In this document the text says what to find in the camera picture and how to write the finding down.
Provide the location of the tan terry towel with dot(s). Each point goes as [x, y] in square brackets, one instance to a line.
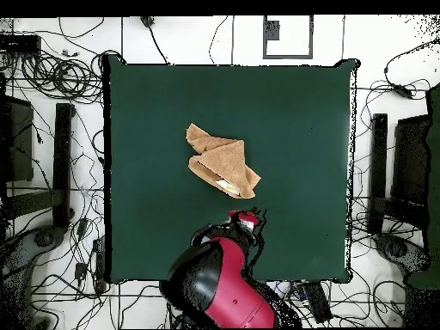
[227, 161]

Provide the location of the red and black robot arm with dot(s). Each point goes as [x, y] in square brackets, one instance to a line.
[233, 275]

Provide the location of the flat black box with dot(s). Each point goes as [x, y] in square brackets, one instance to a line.
[20, 44]

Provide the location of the dark green table cloth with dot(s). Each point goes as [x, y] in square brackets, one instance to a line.
[154, 223]

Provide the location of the narrow black power strip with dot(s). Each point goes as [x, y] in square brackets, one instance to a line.
[99, 264]

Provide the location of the dark cabinet box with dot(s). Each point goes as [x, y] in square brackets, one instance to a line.
[410, 161]
[19, 144]

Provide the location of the small black power adapter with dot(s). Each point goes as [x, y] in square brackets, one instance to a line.
[80, 271]

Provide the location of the black inline power adapter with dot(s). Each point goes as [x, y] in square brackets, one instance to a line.
[404, 92]

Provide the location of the black desk foot frame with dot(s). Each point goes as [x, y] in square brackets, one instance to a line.
[378, 172]
[62, 165]

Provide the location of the grey square floor frame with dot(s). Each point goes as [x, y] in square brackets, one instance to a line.
[271, 31]

